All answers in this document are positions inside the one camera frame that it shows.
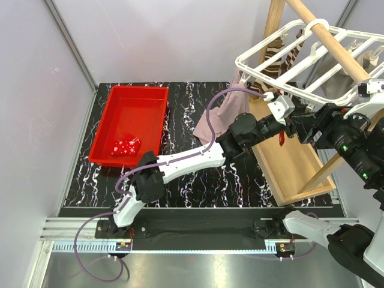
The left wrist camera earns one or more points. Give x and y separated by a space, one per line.
274 106

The red plastic bin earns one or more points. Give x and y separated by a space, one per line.
137 110

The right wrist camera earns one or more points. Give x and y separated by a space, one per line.
369 100

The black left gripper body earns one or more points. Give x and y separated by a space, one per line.
278 127

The wooden hanging rod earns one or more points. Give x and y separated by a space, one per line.
340 54

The white clip hanger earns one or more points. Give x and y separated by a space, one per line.
317 52

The cream grey sock hanging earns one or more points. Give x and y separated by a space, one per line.
338 84

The brown striped sock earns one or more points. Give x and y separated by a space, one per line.
273 69
287 62

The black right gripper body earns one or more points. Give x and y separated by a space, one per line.
335 121

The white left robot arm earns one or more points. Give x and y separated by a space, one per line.
148 179

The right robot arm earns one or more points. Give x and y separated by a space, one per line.
358 140

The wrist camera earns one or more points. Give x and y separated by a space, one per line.
369 100
274 106

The wooden rack frame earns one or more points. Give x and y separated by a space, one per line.
293 171

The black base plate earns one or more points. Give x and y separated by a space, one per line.
198 229

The red snowflake sock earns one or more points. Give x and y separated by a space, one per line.
128 145
282 138

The mauve sock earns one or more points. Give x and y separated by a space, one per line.
221 117

